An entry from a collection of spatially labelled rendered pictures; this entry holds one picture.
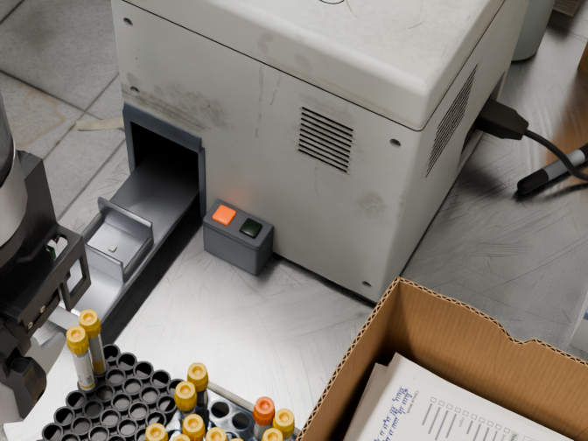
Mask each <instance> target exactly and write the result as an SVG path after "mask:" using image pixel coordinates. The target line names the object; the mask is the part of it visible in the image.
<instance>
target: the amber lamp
mask: <svg viewBox="0 0 588 441"><path fill-rule="evenodd" d="M234 216H235V211H234V210H232V209H230V208H228V207H225V206H223V205H221V206H220V207H219V208H218V210H217V211H216V213H215V214H214V215H213V219H215V220H217V221H219V222H221V223H223V224H225V225H228V223H229V222H230V221H231V220H232V219H233V217H234Z"/></svg>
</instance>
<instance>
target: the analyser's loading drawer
mask: <svg viewBox="0 0 588 441"><path fill-rule="evenodd" d="M199 196H200V182H199V160H197V159H195V158H193V157H189V156H187V155H186V154H184V153H182V152H180V151H178V150H175V149H173V148H172V147H169V146H167V145H165V144H163V143H160V142H159V141H157V142H156V144H155V145H154V146H153V147H152V148H151V150H150V151H149V152H148V154H147V155H146V156H145V157H144V158H143V160H142V161H141V162H140V164H139V165H138V166H137V167H136V169H135V170H134V171H133V172H132V173H131V174H130V175H129V177H128V178H127V179H126V180H125V181H124V183H123V184H122V185H121V187H120V188H119V189H118V190H117V191H116V193H115V194H114V195H113V197H112V198H111V199H110V200H109V201H108V200H106V199H104V198H102V197H99V198H98V200H97V204H98V209H99V213H98V214H97V215H96V216H95V217H94V218H93V219H92V220H91V222H90V223H89V224H88V225H87V227H86V228H85V229H84V230H83V232H82V233H81V234H80V235H82V237H83V241H84V246H85V250H86V255H87V263H88V268H89V273H90V277H91V282H92V284H91V286H90V287H89V288H88V290H87V291H86V293H85V294H84V295H83V296H82V298H81V299H80V301H79V302H78V303H77V305H76V306H75V307H74V308H73V309H72V311H71V312H68V311H66V308H65V305H64V301H63V297H62V294H61V291H60V294H61V297H62V300H61V301H59V305H58V306H57V308H56V309H55V310H54V311H53V313H52V314H51V316H50V317H49V318H48V319H49V320H51V321H52V322H53V323H55V324H57V325H59V326H61V327H63V328H65V329H67V330H68V329H69V328H70V327H72V326H78V325H79V316H80V314H81V312H83V311H85V310H87V309H89V310H93V311H95V312H96V313H97V316H98V318H99V319H100V322H101V324H102V323H103V321H104V320H105V319H106V318H107V316H108V315H109V314H110V313H111V312H112V310H113V309H114V308H115V306H116V305H117V303H118V302H119V301H120V299H121V298H122V297H123V295H124V294H125V292H126V291H127V290H128V289H129V287H130V286H131V285H132V284H133V283H134V281H135V280H136V279H137V277H138V276H139V274H140V273H141V272H142V270H143V269H144V267H145V266H146V265H147V263H148V262H149V261H150V260H151V258H152V257H153V256H154V255H155V254H156V252H157V251H158V249H159V248H160V247H161V245H162V244H163V243H164V241H165V240H166V238H167V237H168V236H169V234H170V233H171V232H172V230H173V229H174V228H175V227H176V226H177V225H178V223H179V222H180V220H181V219H182V218H183V216H184V215H185V214H186V212H187V211H188V209H189V208H190V207H191V205H192V204H193V203H194V201H195V200H196V199H197V198H198V197H199ZM111 244H113V245H115V246H117V249H116V251H115V252H114V253H113V252H111V251H109V250H108V248H109V246H110V245H111ZM70 273H71V276H70V278H69V279H68V280H67V286H68V289H69V293H70V292H71V290H72V289H73V288H74V286H75V285H76V284H77V283H78V282H79V281H80V279H81V278H82V274H81V266H80V262H79V259H78V260H77V261H76V262H75V264H74V265H73V267H72V268H71V269H70Z"/></svg>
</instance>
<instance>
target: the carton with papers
mask: <svg viewBox="0 0 588 441"><path fill-rule="evenodd" d="M295 441H588V362H586V361H584V360H580V359H579V358H577V357H574V356H572V355H570V354H568V353H565V352H563V351H561V350H559V349H557V348H555V347H553V346H551V345H549V344H547V343H545V342H543V341H541V340H539V339H536V338H533V339H530V340H527V341H519V340H517V339H514V338H512V337H511V336H510V334H509V333H508V332H507V331H506V329H505V328H504V327H503V326H502V325H501V324H500V323H499V322H498V321H497V320H496V319H494V318H492V317H489V316H487V315H486V314H484V313H483V312H481V311H478V310H476V309H474V308H473V307H471V306H470V305H468V304H465V303H462V302H460V301H458V300H455V299H453V298H450V297H446V296H443V295H441V294H438V293H436V292H435V291H433V290H429V289H427V288H425V287H423V286H422V285H420V284H417V283H414V282H411V281H410V280H407V279H404V278H401V277H399V276H396V277H395V279H394V281H393V282H392V284H391V285H390V286H389V287H388V289H387V290H386V292H385V293H384V295H383V296H382V298H381V300H380V302H379V303H378V305H377V306H376V307H375V308H374V310H373V312H372V313H371V315H370V316H369V318H368V319H367V321H366V323H365V324H364V326H363V327H362V328H361V329H360V331H359V333H358V334H357V336H356V337H355V339H354V340H353V342H352V344H351V345H350V347H349V348H348V349H347V351H346V353H345V354H344V356H343V358H342V359H341V361H340V363H339V365H338V366H337V367H336V369H335V370H334V372H333V374H332V376H331V378H330V380H329V382H328V383H327V384H326V386H325V389H324V391H323V393H322V394H321V396H320V398H319V399H318V401H317V403H316V405H315V407H314V408H313V410H312V412H311V414H310V415H309V417H308V419H307V421H306V422H305V424H304V427H303V428H302V430H301V431H300V433H299V434H298V436H297V439H296V440H295Z"/></svg>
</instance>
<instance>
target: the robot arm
mask: <svg viewBox="0 0 588 441"><path fill-rule="evenodd" d="M60 237H62V238H64V239H66V240H67V245H66V247H65V248H64V249H63V250H62V252H61V253H60V254H59V256H58V257H57V256H56V253H55V249H54V248H53V247H51V246H49V245H48V243H49V241H50V240H53V241H54V242H56V244H57V243H58V241H59V239H60ZM78 259H79V262H80V269H81V274H82V278H81V279H80V281H79V282H78V283H77V284H76V285H75V286H74V288H73V289H72V290H71V292H70V293H69V289H68V286H67V280H68V279H69V278H70V276H71V273H70V269H71V268H72V267H73V265H74V264H75V262H76V261H77V260H78ZM54 260H55V261H54ZM91 284H92V282H91V277H90V273H89V268H88V259H87V255H86V250H85V246H84V241H83V237H82V235H80V234H77V233H75V232H74V231H72V230H70V229H68V228H66V227H63V226H61V225H60V224H59V223H58V222H57V221H56V216H55V212H54V208H53V202H52V197H51V194H50V189H49V185H48V181H47V177H46V170H45V167H44V162H43V159H42V158H40V157H37V156H35V155H33V154H31V153H30V152H29V153H28V152H26V151H24V150H17V148H16V145H15V141H14V137H13V134H12V132H11V128H10V125H9V121H8V117H7V114H6V110H5V107H4V101H3V97H2V94H1V90H0V424H9V423H19V422H23V421H24V420H25V419H26V418H27V416H28V415H29V414H30V412H31V411H32V409H33V408H34V407H35V405H36V404H37V403H38V401H39V400H40V398H41V397H42V395H43V394H44V393H45V391H46V386H47V375H48V374H49V372H50V371H51V369H52V367H53V365H54V364H55V362H56V360H57V359H58V358H59V356H60V354H61V352H62V350H63V347H64V345H65V336H64V334H63V333H62V332H57V333H56V334H54V335H53V336H52V337H51V338H50V339H48V340H47V341H46V342H44V343H43V344H41V345H39V343H38V340H37V339H36V338H35V337H33V336H32V335H33V334H34V333H35V332H36V331H37V330H38V328H39V329H40V328H41V327H42V325H43V324H44V323H45V322H46V321H47V319H48V318H49V317H50V316H51V314H52V313H53V311H54V310H55V309H56V308H57V306H58V305H59V304H60V301H61V300H62V298H63V301H64V305H65V308H66V311H67V312H71V311H72V309H73V308H74V307H75V306H76V305H77V303H78V302H79V301H80V299H81V298H82V296H83V295H84V294H85V293H86V291H87V290H88V288H89V287H90V286H91ZM60 291H61V294H62V297H61V294H60Z"/></svg>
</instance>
